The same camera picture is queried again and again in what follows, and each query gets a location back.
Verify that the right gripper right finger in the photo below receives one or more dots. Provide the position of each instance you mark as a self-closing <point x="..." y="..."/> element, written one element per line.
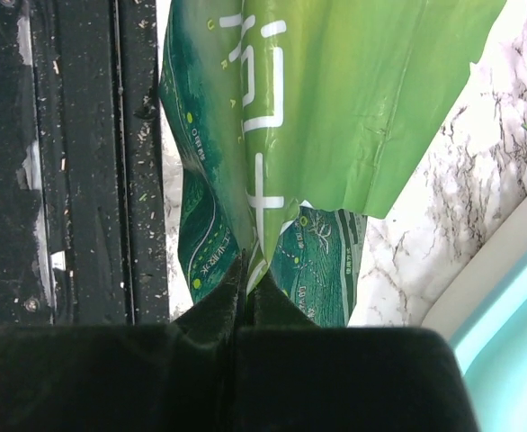
<point x="292" y="375"/>

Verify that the teal white litter box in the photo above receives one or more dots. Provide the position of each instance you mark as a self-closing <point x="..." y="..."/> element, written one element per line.
<point x="483" y="315"/>

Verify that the green litter bag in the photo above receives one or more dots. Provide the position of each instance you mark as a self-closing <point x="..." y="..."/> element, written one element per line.
<point x="296" y="121"/>

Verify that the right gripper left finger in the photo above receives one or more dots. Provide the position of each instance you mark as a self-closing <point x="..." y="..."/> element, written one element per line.
<point x="146" y="377"/>

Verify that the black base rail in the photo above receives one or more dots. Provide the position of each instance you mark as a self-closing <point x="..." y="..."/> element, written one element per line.
<point x="82" y="219"/>

